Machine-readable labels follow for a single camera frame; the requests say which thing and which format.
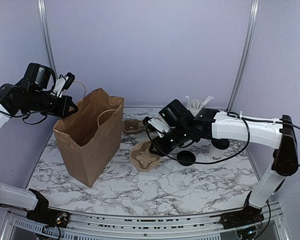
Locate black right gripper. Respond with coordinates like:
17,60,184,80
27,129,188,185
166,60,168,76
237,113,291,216
149,123,191,157

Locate brown pulp cup carrier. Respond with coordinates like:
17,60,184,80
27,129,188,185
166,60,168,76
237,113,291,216
129,141,162,172
122,118,146,135

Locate brown paper bag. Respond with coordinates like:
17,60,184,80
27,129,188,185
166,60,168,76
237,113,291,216
53,88,125,187

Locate white paper coffee cup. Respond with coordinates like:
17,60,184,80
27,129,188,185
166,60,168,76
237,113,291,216
209,145,226,162

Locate black plastic cup lid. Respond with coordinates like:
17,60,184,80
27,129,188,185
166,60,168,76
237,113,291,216
211,138,230,150
177,150,196,167

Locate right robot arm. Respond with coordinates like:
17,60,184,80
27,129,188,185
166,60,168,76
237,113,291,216
143,99,299,224

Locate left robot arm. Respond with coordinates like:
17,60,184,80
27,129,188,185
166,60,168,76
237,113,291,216
0,62,79,228

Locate white ribbed straw holder cup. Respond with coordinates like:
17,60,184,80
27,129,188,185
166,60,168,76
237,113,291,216
186,101,206,115

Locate white wrapped straws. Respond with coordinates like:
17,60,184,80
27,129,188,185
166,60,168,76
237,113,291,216
185,95,214,106

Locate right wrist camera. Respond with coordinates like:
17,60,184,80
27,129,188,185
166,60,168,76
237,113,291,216
142,116,170,138

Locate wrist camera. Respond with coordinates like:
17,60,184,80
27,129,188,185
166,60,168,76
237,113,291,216
142,116,170,138
51,72,75,98

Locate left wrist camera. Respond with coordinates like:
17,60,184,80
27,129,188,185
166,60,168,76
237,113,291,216
51,72,75,98

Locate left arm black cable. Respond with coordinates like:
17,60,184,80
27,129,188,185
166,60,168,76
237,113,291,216
0,107,58,125

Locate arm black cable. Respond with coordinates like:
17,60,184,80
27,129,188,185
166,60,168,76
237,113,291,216
0,107,58,125
144,111,300,167

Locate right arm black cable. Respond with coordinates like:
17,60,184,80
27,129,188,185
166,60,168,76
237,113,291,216
144,111,300,167

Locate left aluminium frame post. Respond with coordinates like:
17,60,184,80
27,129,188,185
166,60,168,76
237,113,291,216
37,0,58,74

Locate aluminium frame post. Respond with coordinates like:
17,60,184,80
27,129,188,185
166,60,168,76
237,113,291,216
37,0,58,74
226,0,260,111

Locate front aluminium rail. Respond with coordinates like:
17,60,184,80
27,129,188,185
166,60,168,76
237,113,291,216
0,201,291,240

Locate right aluminium frame post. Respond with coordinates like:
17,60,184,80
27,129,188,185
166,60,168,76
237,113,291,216
226,0,260,111

